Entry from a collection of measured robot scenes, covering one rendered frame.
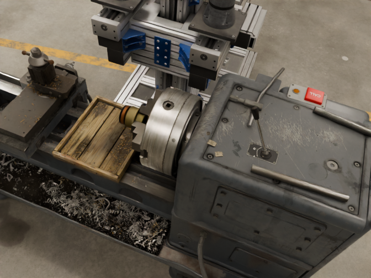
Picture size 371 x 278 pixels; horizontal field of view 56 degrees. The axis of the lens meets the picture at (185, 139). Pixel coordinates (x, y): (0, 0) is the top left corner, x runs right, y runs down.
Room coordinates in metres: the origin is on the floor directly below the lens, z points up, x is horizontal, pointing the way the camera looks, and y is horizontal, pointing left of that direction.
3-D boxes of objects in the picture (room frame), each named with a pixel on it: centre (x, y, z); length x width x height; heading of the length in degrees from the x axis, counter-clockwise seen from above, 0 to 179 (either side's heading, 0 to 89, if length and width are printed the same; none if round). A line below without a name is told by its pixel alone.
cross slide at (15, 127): (1.00, 0.66, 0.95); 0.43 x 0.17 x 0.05; 164
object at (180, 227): (0.73, -0.33, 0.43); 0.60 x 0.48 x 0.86; 74
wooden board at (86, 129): (0.90, 0.34, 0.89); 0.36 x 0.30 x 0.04; 164
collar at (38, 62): (1.06, 0.64, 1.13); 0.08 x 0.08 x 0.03
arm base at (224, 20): (1.44, -0.08, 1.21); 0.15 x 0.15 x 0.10
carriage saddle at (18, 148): (1.00, 0.71, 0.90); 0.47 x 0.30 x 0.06; 164
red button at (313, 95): (0.91, -0.43, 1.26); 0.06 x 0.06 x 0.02; 74
